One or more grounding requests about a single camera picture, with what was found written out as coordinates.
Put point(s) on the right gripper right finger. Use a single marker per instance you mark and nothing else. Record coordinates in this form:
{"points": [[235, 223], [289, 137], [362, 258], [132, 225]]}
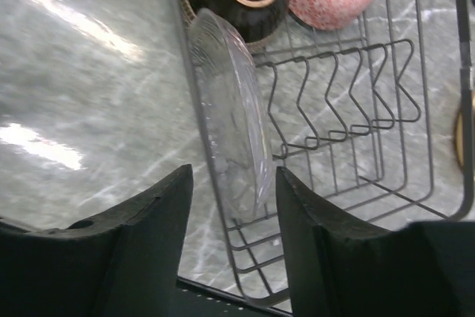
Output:
{"points": [[340, 265]]}

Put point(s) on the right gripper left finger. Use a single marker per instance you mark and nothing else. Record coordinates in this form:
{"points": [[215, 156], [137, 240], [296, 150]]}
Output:
{"points": [[120, 262]]}

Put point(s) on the tan wooden plate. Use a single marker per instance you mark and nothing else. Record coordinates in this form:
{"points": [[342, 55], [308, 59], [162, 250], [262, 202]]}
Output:
{"points": [[462, 135]]}

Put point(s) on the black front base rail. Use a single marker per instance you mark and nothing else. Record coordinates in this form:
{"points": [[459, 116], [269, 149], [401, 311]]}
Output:
{"points": [[192, 299]]}

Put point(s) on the black wire dish rack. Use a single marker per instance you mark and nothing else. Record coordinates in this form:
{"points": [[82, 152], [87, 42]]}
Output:
{"points": [[370, 116]]}

